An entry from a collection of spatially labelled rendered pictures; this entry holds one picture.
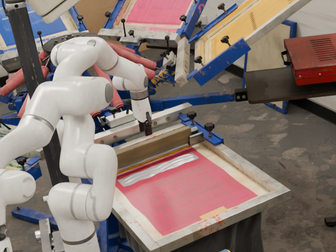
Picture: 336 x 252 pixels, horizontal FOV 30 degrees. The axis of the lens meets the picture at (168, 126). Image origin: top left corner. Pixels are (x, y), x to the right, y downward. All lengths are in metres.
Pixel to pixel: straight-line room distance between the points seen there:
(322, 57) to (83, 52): 1.48
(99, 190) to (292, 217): 2.44
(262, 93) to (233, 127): 1.80
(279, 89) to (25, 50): 1.82
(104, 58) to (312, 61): 1.26
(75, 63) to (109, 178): 0.58
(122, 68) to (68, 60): 0.32
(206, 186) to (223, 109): 2.88
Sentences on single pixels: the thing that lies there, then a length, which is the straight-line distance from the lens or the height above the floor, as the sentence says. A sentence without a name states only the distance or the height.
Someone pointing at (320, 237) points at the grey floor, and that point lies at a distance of 3.78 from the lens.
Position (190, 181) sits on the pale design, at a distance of 2.55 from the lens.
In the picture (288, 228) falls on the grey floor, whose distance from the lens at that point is 3.85.
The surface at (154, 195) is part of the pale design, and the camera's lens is 2.50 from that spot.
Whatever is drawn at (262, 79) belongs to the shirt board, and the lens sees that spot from 3.43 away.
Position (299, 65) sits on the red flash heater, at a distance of 3.16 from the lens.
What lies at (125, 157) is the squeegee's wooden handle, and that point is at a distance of 2.64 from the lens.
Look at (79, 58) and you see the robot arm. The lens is 2.11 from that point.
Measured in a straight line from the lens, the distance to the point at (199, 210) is 2.37.
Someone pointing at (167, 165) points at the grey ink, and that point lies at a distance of 2.67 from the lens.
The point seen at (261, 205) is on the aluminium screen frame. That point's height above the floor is 0.98.
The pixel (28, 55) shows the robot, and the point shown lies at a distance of 1.75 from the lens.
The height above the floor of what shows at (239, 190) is 0.96.
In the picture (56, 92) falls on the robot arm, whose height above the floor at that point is 1.72.
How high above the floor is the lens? 2.28
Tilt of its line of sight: 26 degrees down
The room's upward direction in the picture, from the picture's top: 9 degrees counter-clockwise
